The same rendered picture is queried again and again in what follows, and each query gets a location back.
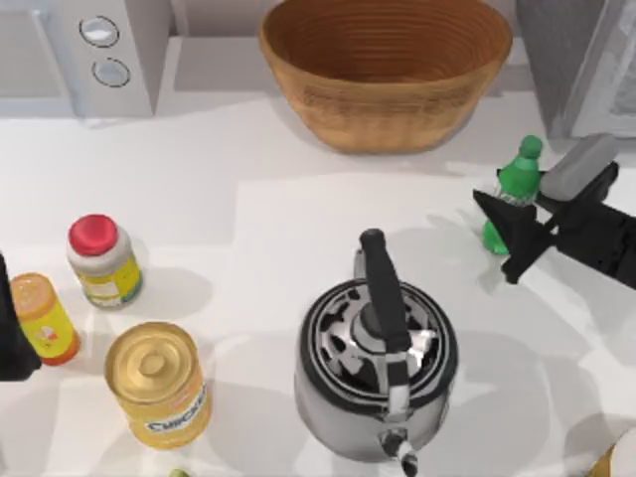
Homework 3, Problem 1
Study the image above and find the green bottle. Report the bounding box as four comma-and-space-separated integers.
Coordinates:
480, 134, 545, 256

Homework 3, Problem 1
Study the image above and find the brown woven basket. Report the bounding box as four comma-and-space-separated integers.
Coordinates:
257, 0, 515, 155

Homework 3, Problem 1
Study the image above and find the white and yellow round object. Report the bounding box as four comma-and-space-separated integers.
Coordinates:
584, 425, 636, 477

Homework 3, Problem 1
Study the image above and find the yellow can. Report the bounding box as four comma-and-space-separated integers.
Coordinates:
103, 321, 213, 451

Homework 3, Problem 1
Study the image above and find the pale microwave oven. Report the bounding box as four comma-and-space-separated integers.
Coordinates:
0, 0, 173, 119

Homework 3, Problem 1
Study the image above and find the white jar with red lid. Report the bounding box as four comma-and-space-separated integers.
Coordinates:
66, 214, 146, 312

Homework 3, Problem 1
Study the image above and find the round microwave knob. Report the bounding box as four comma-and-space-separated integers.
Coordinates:
79, 15, 121, 46
91, 56, 132, 89

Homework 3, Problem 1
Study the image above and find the orange and yellow bottle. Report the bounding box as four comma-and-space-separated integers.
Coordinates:
9, 271, 82, 368

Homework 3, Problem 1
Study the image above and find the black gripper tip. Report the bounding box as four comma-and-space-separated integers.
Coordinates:
0, 249, 44, 385

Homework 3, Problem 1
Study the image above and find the silver kettle with black handle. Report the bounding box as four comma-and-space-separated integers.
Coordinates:
293, 228, 460, 476

